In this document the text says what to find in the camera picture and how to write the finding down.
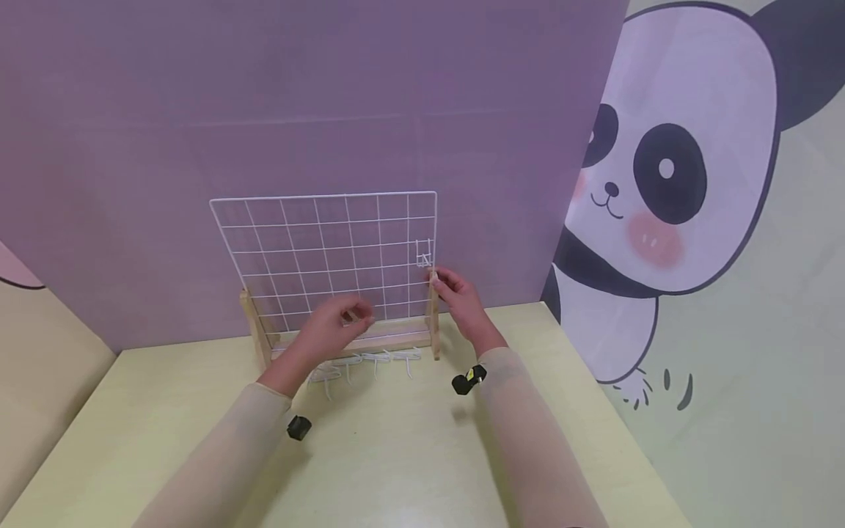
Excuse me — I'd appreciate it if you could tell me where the person's right forearm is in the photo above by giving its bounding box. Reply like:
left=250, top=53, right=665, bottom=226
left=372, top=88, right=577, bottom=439
left=469, top=331, right=610, bottom=528

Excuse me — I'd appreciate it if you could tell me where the person's right hand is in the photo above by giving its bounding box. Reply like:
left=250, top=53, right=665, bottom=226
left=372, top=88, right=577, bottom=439
left=429, top=267, right=497, bottom=350

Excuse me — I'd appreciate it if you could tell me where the wooden grid stand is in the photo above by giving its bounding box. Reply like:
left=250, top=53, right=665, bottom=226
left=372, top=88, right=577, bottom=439
left=238, top=270, right=442, bottom=372

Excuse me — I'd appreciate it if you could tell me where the person's left forearm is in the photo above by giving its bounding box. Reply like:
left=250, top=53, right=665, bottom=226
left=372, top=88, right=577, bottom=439
left=131, top=355, right=319, bottom=528

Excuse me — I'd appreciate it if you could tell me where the pile of white wire hooks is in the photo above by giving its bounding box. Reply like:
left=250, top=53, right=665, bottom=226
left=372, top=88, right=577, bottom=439
left=306, top=347, right=423, bottom=401

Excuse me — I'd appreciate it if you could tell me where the person's left hand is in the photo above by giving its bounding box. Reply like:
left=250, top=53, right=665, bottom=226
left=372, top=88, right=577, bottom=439
left=295, top=294, right=378, bottom=370

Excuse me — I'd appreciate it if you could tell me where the white wire grid panel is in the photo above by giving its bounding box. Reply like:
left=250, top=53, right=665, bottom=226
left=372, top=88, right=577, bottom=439
left=209, top=191, right=439, bottom=337

